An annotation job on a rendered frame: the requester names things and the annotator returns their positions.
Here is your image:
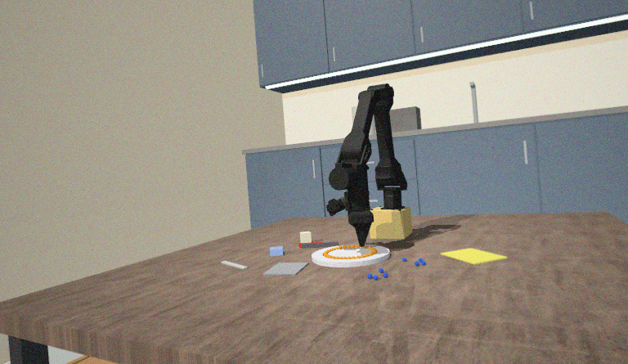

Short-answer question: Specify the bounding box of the white round plate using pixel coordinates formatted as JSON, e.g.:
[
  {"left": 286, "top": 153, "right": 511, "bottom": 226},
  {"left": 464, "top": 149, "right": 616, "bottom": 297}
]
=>
[{"left": 312, "top": 245, "right": 390, "bottom": 267}]

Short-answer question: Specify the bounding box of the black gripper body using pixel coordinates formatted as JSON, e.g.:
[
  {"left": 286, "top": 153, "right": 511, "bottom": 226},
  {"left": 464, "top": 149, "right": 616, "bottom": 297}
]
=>
[{"left": 347, "top": 187, "right": 374, "bottom": 224}]

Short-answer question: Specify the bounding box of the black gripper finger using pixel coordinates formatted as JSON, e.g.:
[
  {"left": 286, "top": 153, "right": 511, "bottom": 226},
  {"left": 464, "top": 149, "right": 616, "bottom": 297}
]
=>
[{"left": 349, "top": 222, "right": 372, "bottom": 247}]

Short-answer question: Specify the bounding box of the yellow flat square pad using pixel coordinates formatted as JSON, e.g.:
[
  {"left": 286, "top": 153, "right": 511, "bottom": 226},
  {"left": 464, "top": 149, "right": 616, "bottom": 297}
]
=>
[{"left": 441, "top": 249, "right": 508, "bottom": 264}]

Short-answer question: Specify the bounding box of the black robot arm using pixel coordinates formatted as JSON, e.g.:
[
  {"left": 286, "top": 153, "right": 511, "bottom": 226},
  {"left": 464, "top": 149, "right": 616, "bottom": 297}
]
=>
[{"left": 326, "top": 83, "right": 407, "bottom": 216}]

